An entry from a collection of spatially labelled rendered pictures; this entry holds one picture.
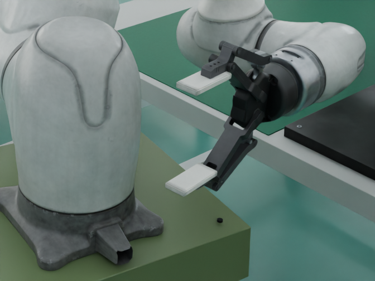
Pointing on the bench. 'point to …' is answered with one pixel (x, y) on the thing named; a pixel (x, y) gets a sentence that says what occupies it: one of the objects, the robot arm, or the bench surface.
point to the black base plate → (341, 131)
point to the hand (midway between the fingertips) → (186, 137)
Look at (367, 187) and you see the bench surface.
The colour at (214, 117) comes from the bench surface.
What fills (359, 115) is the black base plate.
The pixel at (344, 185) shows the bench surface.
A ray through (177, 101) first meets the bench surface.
